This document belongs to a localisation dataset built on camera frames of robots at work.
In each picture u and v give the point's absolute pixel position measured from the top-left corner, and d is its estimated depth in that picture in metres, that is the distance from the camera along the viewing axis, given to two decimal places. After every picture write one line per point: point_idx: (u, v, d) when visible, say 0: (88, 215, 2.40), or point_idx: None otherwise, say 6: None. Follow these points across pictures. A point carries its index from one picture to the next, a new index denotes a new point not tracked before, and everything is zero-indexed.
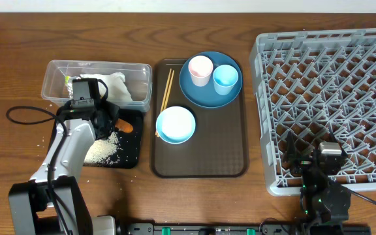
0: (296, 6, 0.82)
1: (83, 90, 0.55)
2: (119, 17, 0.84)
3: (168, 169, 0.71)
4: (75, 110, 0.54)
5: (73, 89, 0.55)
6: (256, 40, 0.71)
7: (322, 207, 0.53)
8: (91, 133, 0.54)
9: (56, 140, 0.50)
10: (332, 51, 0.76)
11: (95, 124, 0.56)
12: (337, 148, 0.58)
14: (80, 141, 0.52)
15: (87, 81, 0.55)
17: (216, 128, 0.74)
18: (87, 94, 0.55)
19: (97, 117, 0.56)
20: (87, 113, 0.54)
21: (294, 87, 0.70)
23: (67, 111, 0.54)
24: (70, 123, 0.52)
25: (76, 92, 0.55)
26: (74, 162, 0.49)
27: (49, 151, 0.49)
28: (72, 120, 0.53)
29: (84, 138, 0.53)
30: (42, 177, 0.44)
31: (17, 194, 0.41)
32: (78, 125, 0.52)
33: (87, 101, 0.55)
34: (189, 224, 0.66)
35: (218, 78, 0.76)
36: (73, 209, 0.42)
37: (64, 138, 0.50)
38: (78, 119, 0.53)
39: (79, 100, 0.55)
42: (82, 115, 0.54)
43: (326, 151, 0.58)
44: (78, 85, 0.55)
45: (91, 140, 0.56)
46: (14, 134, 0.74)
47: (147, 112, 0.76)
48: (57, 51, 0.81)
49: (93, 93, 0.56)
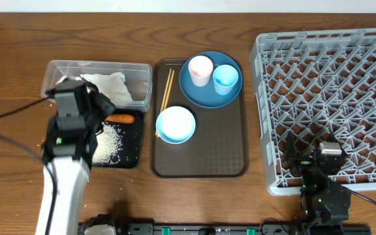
0: (296, 6, 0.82)
1: (70, 106, 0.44)
2: (119, 17, 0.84)
3: (168, 169, 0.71)
4: (61, 138, 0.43)
5: (58, 102, 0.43)
6: (256, 40, 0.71)
7: (321, 208, 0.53)
8: (83, 173, 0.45)
9: (46, 199, 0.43)
10: (332, 51, 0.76)
11: (88, 153, 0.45)
12: (337, 148, 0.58)
14: (75, 194, 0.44)
15: (72, 93, 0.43)
17: (215, 128, 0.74)
18: (74, 111, 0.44)
19: (89, 143, 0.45)
20: (78, 139, 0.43)
21: (294, 87, 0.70)
23: (55, 134, 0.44)
24: (57, 172, 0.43)
25: (61, 107, 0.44)
26: (72, 224, 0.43)
27: (42, 217, 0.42)
28: (59, 160, 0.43)
29: (75, 191, 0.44)
30: None
31: None
32: (67, 175, 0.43)
33: (76, 119, 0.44)
34: (189, 224, 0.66)
35: (218, 77, 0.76)
36: None
37: (55, 199, 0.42)
38: (67, 152, 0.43)
39: (65, 117, 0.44)
42: (72, 146, 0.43)
43: (326, 150, 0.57)
44: (63, 99, 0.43)
45: (78, 189, 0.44)
46: (14, 134, 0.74)
47: (147, 111, 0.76)
48: (57, 51, 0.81)
49: (81, 106, 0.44)
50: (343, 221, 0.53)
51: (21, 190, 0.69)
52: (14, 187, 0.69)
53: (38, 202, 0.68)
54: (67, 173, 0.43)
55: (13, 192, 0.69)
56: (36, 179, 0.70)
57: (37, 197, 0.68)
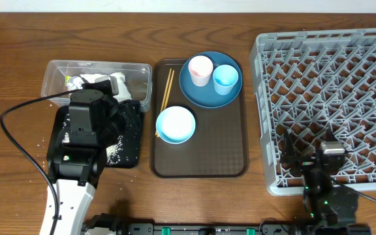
0: (296, 6, 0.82)
1: (81, 122, 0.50)
2: (119, 17, 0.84)
3: (168, 168, 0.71)
4: (70, 155, 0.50)
5: (71, 116, 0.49)
6: (256, 40, 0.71)
7: (326, 210, 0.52)
8: (89, 196, 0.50)
9: (48, 217, 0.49)
10: (332, 51, 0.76)
11: (94, 171, 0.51)
12: (338, 147, 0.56)
14: (76, 219, 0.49)
15: (87, 109, 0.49)
17: (215, 128, 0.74)
18: (86, 126, 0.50)
19: (96, 158, 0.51)
20: (85, 155, 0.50)
21: (294, 87, 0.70)
23: (64, 148, 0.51)
24: (61, 192, 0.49)
25: (74, 121, 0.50)
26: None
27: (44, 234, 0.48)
28: (65, 180, 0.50)
29: (76, 216, 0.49)
30: None
31: None
32: (70, 200, 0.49)
33: (88, 136, 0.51)
34: (189, 224, 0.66)
35: (218, 77, 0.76)
36: None
37: (56, 223, 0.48)
38: (74, 166, 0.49)
39: (78, 130, 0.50)
42: (79, 164, 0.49)
43: (328, 151, 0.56)
44: (78, 115, 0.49)
45: (79, 213, 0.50)
46: (14, 134, 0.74)
47: (147, 111, 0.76)
48: (57, 51, 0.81)
49: (93, 123, 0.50)
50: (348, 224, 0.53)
51: (21, 191, 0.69)
52: (14, 187, 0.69)
53: (38, 202, 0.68)
54: (69, 198, 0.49)
55: (12, 192, 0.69)
56: (35, 179, 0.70)
57: (37, 197, 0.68)
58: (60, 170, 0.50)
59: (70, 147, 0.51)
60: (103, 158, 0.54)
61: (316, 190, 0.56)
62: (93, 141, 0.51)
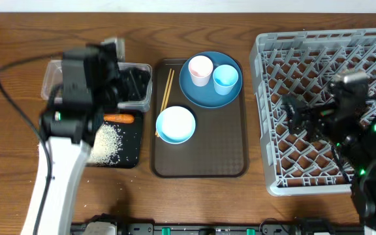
0: (296, 6, 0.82)
1: (75, 77, 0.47)
2: (119, 17, 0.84)
3: (169, 169, 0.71)
4: (61, 112, 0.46)
5: (64, 72, 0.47)
6: (256, 40, 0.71)
7: None
8: (84, 155, 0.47)
9: (40, 181, 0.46)
10: (332, 51, 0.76)
11: (89, 130, 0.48)
12: (359, 73, 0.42)
14: (70, 179, 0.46)
15: (81, 62, 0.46)
17: (216, 128, 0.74)
18: (80, 82, 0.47)
19: (93, 119, 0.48)
20: (79, 113, 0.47)
21: (295, 87, 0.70)
23: (56, 108, 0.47)
24: (53, 151, 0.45)
25: (68, 77, 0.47)
26: (64, 211, 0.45)
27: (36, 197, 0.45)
28: (59, 137, 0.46)
29: (70, 176, 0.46)
30: None
31: None
32: (64, 160, 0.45)
33: (82, 92, 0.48)
34: (189, 224, 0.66)
35: (218, 77, 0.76)
36: None
37: (49, 186, 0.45)
38: (65, 124, 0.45)
39: (71, 88, 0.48)
42: (71, 121, 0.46)
43: (348, 79, 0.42)
44: (70, 69, 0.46)
45: (74, 172, 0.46)
46: (14, 134, 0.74)
47: (147, 112, 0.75)
48: (57, 51, 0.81)
49: (88, 78, 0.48)
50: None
51: (21, 190, 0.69)
52: (14, 187, 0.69)
53: None
54: (63, 157, 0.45)
55: (12, 192, 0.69)
56: (35, 179, 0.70)
57: None
58: (51, 129, 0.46)
59: (61, 107, 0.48)
60: (99, 120, 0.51)
61: (350, 141, 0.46)
62: (88, 98, 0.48)
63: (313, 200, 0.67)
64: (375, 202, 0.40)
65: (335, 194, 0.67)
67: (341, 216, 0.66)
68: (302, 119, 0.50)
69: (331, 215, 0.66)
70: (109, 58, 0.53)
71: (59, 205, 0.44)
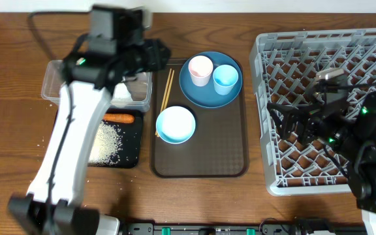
0: (296, 6, 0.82)
1: (101, 25, 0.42)
2: None
3: (169, 169, 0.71)
4: (85, 59, 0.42)
5: (91, 19, 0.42)
6: (256, 40, 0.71)
7: (370, 118, 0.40)
8: (104, 105, 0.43)
9: (59, 122, 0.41)
10: (332, 51, 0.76)
11: (110, 80, 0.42)
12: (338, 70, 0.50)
14: (90, 126, 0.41)
15: (108, 13, 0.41)
17: (216, 128, 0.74)
18: (106, 32, 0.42)
19: (115, 70, 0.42)
20: (102, 62, 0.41)
21: (294, 87, 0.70)
23: (79, 55, 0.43)
24: (75, 94, 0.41)
25: (93, 27, 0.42)
26: (82, 158, 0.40)
27: (53, 141, 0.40)
28: (79, 81, 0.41)
29: (91, 123, 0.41)
30: (42, 193, 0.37)
31: (15, 203, 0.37)
32: (86, 104, 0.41)
33: (106, 42, 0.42)
34: (189, 224, 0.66)
35: (218, 78, 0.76)
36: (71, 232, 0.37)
37: (69, 126, 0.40)
38: (87, 71, 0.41)
39: (96, 38, 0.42)
42: (93, 68, 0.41)
43: (328, 74, 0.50)
44: (96, 17, 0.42)
45: (93, 121, 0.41)
46: (14, 134, 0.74)
47: (147, 112, 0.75)
48: (57, 51, 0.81)
49: (114, 29, 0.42)
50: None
51: (21, 190, 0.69)
52: (14, 187, 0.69)
53: None
54: (86, 100, 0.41)
55: (13, 192, 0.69)
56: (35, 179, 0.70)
57: None
58: (73, 74, 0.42)
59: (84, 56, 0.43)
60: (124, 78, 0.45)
61: (340, 136, 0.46)
62: (111, 49, 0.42)
63: (313, 200, 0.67)
64: (371, 184, 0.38)
65: (335, 194, 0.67)
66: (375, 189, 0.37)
67: (341, 216, 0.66)
68: (292, 121, 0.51)
69: (331, 215, 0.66)
70: (138, 19, 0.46)
71: (78, 151, 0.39)
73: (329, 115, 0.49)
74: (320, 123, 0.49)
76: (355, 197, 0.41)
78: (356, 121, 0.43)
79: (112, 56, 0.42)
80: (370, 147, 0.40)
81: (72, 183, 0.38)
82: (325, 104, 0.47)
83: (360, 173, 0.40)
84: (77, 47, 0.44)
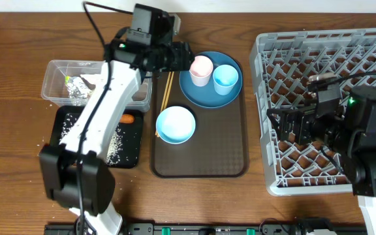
0: (296, 6, 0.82)
1: (142, 21, 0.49)
2: (119, 17, 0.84)
3: (169, 168, 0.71)
4: (125, 45, 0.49)
5: (134, 15, 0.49)
6: (257, 40, 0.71)
7: (356, 108, 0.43)
8: (134, 85, 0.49)
9: (96, 90, 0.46)
10: (332, 51, 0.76)
11: (143, 67, 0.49)
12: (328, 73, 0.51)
14: (122, 98, 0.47)
15: (149, 12, 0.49)
17: (215, 128, 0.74)
18: (145, 27, 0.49)
19: (147, 59, 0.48)
20: (138, 51, 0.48)
21: (294, 87, 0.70)
23: (119, 42, 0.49)
24: (114, 68, 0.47)
25: (135, 21, 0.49)
26: (111, 126, 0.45)
27: (89, 105, 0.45)
28: (118, 62, 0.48)
29: (123, 94, 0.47)
30: (72, 145, 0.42)
31: (47, 153, 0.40)
32: (121, 78, 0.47)
33: (143, 35, 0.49)
34: (189, 224, 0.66)
35: (218, 78, 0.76)
36: (93, 190, 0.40)
37: (106, 93, 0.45)
38: (125, 56, 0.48)
39: (136, 31, 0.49)
42: (130, 55, 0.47)
43: (318, 76, 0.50)
44: (138, 15, 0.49)
45: (125, 95, 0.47)
46: (14, 134, 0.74)
47: (147, 112, 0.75)
48: (57, 51, 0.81)
49: (153, 27, 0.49)
50: None
51: (21, 190, 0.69)
52: (14, 187, 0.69)
53: (38, 202, 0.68)
54: (122, 74, 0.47)
55: (13, 192, 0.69)
56: (35, 179, 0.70)
57: (37, 197, 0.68)
58: (114, 56, 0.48)
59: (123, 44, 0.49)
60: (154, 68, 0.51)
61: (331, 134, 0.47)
62: (147, 42, 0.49)
63: (313, 200, 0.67)
64: (365, 168, 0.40)
65: (335, 194, 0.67)
66: (369, 172, 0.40)
67: (341, 216, 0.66)
68: (288, 119, 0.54)
69: (330, 215, 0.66)
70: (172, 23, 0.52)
71: (108, 117, 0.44)
73: (322, 115, 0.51)
74: (314, 123, 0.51)
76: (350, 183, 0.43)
78: (345, 114, 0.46)
79: (147, 47, 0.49)
80: (360, 134, 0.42)
81: (102, 140, 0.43)
82: (317, 103, 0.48)
83: (354, 158, 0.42)
84: (117, 36, 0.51)
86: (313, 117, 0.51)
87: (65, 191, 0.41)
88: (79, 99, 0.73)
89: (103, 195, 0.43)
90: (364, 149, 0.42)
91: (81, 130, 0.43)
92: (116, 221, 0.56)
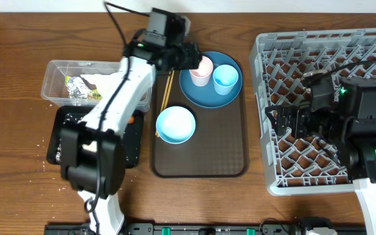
0: (296, 6, 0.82)
1: (158, 24, 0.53)
2: (119, 17, 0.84)
3: (169, 168, 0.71)
4: (142, 46, 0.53)
5: (150, 19, 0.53)
6: (257, 40, 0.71)
7: (348, 96, 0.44)
8: (149, 79, 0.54)
9: (116, 79, 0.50)
10: (332, 51, 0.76)
11: (158, 66, 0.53)
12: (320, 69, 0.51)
14: (138, 90, 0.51)
15: (164, 16, 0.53)
17: (215, 128, 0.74)
18: (160, 31, 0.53)
19: (162, 59, 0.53)
20: (155, 51, 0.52)
21: (294, 87, 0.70)
23: (136, 43, 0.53)
24: (132, 63, 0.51)
25: (151, 24, 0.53)
26: (127, 113, 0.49)
27: (108, 92, 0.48)
28: (136, 58, 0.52)
29: (140, 85, 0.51)
30: (92, 123, 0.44)
31: (68, 129, 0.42)
32: (139, 70, 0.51)
33: (158, 36, 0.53)
34: (189, 224, 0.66)
35: (218, 78, 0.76)
36: (110, 166, 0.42)
37: (124, 83, 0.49)
38: (143, 55, 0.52)
39: (151, 32, 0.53)
42: (147, 55, 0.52)
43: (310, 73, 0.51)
44: (155, 19, 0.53)
45: (140, 87, 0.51)
46: (14, 134, 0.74)
47: (147, 111, 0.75)
48: (57, 51, 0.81)
49: (167, 30, 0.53)
50: None
51: (21, 190, 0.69)
52: (14, 187, 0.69)
53: (38, 202, 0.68)
54: (140, 68, 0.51)
55: (12, 192, 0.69)
56: (35, 179, 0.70)
57: (36, 197, 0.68)
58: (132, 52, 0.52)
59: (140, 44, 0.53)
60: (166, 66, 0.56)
61: (326, 125, 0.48)
62: (162, 43, 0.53)
63: (313, 200, 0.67)
64: (358, 152, 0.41)
65: (335, 194, 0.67)
66: (361, 155, 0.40)
67: (341, 216, 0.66)
68: (284, 113, 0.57)
69: (331, 215, 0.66)
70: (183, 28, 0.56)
71: (125, 103, 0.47)
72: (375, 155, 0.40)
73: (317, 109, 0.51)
74: (309, 117, 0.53)
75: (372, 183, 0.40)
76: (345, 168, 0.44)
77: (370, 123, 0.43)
78: (338, 106, 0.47)
79: (163, 49, 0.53)
80: (352, 121, 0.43)
81: (119, 121, 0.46)
82: (312, 98, 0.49)
83: (347, 143, 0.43)
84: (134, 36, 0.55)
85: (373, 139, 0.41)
86: (307, 111, 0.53)
87: (82, 169, 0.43)
88: (79, 100, 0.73)
89: (116, 177, 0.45)
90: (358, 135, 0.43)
91: (100, 111, 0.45)
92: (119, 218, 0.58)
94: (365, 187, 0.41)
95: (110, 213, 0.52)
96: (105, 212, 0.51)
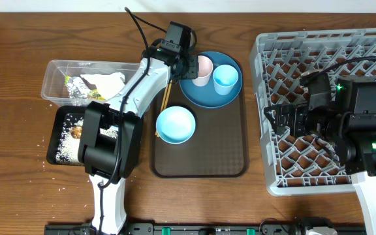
0: (296, 6, 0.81)
1: (175, 35, 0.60)
2: (119, 17, 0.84)
3: (168, 168, 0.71)
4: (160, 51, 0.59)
5: (168, 31, 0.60)
6: (257, 40, 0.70)
7: (345, 91, 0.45)
8: (164, 79, 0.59)
9: (136, 75, 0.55)
10: (332, 51, 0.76)
11: (173, 70, 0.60)
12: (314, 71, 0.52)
14: (155, 85, 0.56)
15: (181, 29, 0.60)
17: (216, 127, 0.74)
18: (176, 40, 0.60)
19: (175, 65, 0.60)
20: (170, 57, 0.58)
21: (295, 87, 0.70)
23: (155, 48, 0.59)
24: (151, 62, 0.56)
25: (168, 35, 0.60)
26: (144, 103, 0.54)
27: (128, 83, 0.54)
28: (155, 59, 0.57)
29: (156, 81, 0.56)
30: (115, 105, 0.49)
31: (93, 110, 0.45)
32: (157, 68, 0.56)
33: (175, 46, 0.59)
34: (189, 224, 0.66)
35: (218, 77, 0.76)
36: (127, 146, 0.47)
37: (143, 76, 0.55)
38: (160, 59, 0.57)
39: (168, 42, 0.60)
42: (164, 58, 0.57)
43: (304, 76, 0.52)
44: (172, 31, 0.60)
45: (157, 83, 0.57)
46: (13, 134, 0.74)
47: (147, 111, 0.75)
48: (57, 51, 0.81)
49: (183, 41, 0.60)
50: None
51: (21, 190, 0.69)
52: (14, 187, 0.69)
53: (38, 202, 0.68)
54: (158, 65, 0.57)
55: (12, 192, 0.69)
56: (35, 179, 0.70)
57: (36, 197, 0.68)
58: (151, 55, 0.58)
59: (158, 49, 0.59)
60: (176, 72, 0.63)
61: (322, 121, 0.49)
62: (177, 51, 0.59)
63: (314, 200, 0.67)
64: (355, 147, 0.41)
65: (335, 194, 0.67)
66: (358, 148, 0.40)
67: (340, 216, 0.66)
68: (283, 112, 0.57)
69: (331, 216, 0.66)
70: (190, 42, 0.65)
71: (144, 94, 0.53)
72: (372, 147, 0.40)
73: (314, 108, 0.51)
74: (307, 116, 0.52)
75: (370, 175, 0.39)
76: (342, 163, 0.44)
77: (367, 117, 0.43)
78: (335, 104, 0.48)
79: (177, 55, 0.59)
80: (348, 116, 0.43)
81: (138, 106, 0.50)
82: (310, 96, 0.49)
83: (344, 138, 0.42)
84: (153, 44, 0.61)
85: (369, 132, 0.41)
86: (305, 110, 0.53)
87: (100, 149, 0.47)
88: (79, 100, 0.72)
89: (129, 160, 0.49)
90: (354, 129, 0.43)
91: (123, 96, 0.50)
92: (122, 215, 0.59)
94: (363, 181, 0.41)
95: (115, 205, 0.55)
96: (109, 207, 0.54)
